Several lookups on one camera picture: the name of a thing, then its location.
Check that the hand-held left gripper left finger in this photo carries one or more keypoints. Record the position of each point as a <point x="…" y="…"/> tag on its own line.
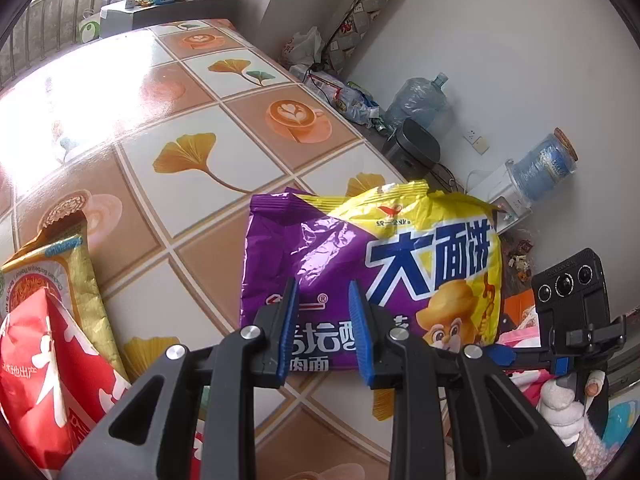
<point x="287" y="330"/>

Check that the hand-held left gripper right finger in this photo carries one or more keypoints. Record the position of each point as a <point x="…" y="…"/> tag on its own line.
<point x="361" y="330"/>

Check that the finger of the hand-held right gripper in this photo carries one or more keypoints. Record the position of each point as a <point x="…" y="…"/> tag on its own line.
<point x="500" y="355"/>

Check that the purple and yellow noodle packet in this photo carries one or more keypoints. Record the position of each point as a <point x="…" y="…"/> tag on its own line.
<point x="325" y="240"/>

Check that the person's right forearm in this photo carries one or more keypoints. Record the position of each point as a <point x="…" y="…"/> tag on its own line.
<point x="592" y="455"/>

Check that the person's right hand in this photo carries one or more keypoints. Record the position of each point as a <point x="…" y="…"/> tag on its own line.
<point x="562" y="410"/>

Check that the colourful printed blanket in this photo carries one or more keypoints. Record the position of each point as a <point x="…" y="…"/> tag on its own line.
<point x="527" y="392"/>

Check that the pile of small scraps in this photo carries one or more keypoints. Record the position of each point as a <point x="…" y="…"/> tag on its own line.
<point x="517" y="255"/>

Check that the white water dispenser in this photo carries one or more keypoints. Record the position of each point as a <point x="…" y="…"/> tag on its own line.
<point x="492" y="187"/>

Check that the printed tablecloth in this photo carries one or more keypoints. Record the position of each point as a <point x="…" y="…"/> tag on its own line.
<point x="175" y="210"/>

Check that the black kitchen appliance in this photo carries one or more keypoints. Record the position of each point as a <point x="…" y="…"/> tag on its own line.
<point x="415" y="145"/>

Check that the gold noodle packet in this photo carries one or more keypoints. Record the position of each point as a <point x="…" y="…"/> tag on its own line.
<point x="75" y="280"/>

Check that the clear bag of bottles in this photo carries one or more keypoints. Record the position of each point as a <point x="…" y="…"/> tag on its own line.
<point x="345" y="95"/>

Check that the empty blue water jug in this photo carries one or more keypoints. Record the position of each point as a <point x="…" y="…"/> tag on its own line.
<point x="415" y="100"/>

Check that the red snack bag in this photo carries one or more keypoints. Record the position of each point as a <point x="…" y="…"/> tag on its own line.
<point x="40" y="370"/>

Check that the white plastic bag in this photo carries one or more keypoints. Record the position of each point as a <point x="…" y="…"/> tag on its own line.
<point x="300" y="47"/>

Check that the patterned wrapped roll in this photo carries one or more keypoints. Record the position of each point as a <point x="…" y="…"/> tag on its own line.
<point x="362" y="15"/>

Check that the grey cabinet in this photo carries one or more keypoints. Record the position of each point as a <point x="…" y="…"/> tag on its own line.
<point x="165" y="15"/>

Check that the green and white container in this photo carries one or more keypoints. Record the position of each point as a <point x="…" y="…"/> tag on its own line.
<point x="90" y="30"/>

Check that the metal balcony railing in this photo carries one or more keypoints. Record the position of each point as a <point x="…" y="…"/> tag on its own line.
<point x="40" y="35"/>

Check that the white wall socket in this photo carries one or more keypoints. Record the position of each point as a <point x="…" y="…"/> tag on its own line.
<point x="475" y="140"/>

